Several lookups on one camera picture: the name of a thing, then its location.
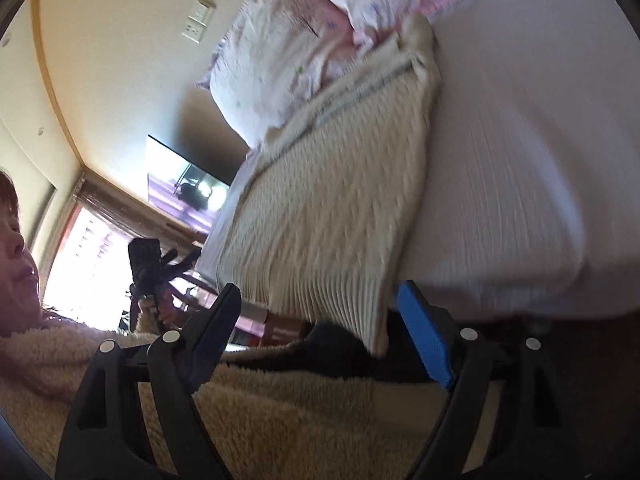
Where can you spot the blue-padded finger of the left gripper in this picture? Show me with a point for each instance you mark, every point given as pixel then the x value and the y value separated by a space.
pixel 166 263

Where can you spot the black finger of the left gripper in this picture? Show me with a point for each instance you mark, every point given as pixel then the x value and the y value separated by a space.
pixel 182 266

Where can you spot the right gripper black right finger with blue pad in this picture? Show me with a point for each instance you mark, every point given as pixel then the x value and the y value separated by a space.
pixel 501 418

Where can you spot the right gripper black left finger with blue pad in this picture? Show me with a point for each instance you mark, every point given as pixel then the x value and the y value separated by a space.
pixel 105 435

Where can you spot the beige cable-knit sweater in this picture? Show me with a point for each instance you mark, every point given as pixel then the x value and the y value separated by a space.
pixel 318 228

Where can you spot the person's left hand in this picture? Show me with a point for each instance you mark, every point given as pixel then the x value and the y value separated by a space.
pixel 159 315

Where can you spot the lavender bed sheet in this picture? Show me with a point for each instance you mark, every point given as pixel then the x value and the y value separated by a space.
pixel 531 196

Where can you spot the pink pillow with tree print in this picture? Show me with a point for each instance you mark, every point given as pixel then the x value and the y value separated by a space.
pixel 276 55

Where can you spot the window with wooden frame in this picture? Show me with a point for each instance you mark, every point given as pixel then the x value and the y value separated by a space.
pixel 89 275

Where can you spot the white wall switch plate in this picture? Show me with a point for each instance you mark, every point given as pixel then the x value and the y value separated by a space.
pixel 197 20

